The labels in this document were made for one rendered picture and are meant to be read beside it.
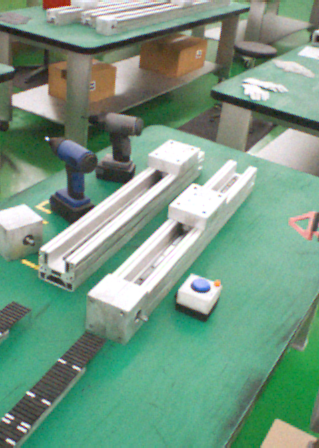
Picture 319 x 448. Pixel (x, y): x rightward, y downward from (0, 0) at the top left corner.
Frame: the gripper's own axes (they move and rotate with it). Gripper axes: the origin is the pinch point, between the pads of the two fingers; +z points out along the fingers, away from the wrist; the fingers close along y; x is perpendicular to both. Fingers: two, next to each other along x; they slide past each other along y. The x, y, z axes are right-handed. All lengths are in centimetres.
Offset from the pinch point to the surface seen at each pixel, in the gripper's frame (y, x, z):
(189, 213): 12.3, 4.1, 26.1
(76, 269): 41, 24, 30
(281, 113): -99, -54, 87
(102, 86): -125, -72, 265
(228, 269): 1.8, 15.9, 17.2
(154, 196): 9.5, 1.8, 43.5
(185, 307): 22.3, 25.7, 10.8
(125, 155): 5, -9, 66
